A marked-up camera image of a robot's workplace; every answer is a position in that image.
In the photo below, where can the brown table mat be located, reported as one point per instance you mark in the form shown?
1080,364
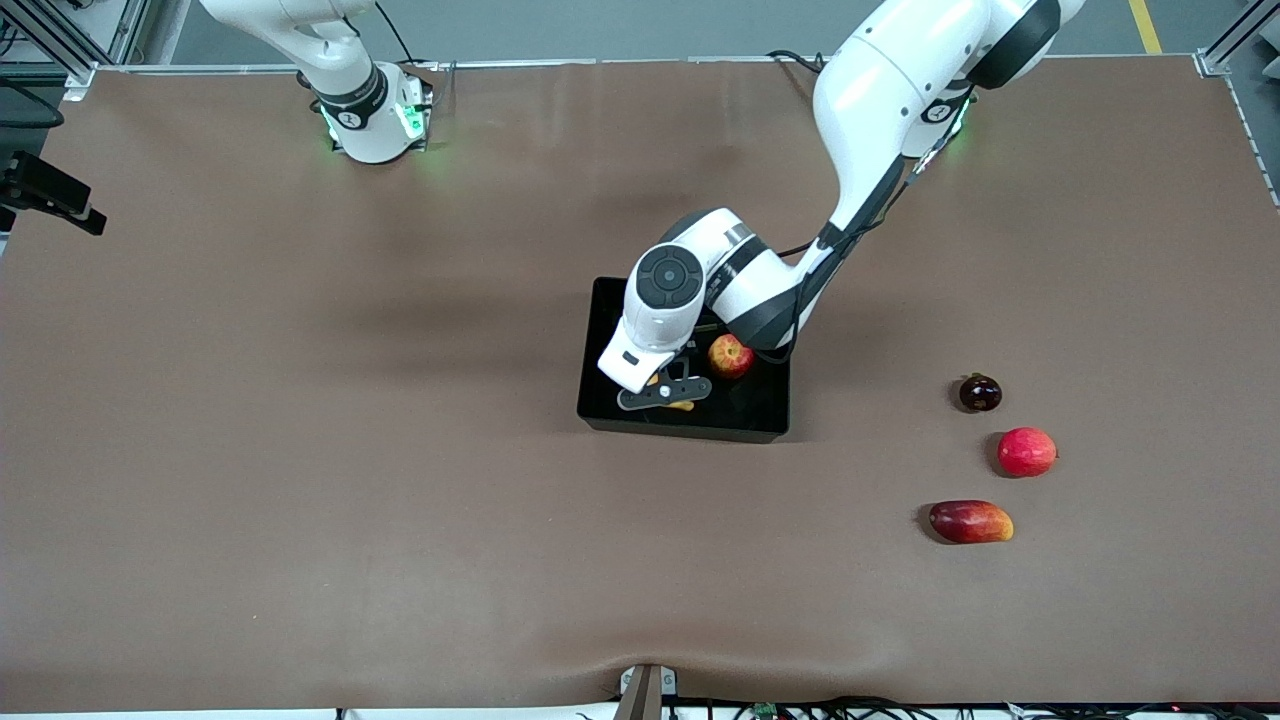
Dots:
640,580

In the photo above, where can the yellow banana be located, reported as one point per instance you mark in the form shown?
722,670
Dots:
680,405

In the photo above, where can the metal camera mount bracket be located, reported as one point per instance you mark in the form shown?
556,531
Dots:
640,692

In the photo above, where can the red yellow mango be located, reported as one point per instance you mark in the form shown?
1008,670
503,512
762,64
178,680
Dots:
970,522

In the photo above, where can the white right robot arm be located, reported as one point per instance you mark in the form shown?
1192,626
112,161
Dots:
350,100

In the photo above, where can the black plastic box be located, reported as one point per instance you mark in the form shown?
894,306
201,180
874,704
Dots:
740,410

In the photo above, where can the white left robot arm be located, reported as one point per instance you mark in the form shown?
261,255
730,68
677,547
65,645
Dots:
900,80

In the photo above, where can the aluminium frame post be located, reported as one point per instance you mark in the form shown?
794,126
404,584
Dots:
60,40
1230,40

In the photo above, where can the dark purple mangosteen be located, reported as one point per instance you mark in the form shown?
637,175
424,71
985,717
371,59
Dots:
980,393

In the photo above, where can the red yellow apple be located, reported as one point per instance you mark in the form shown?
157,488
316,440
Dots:
731,357

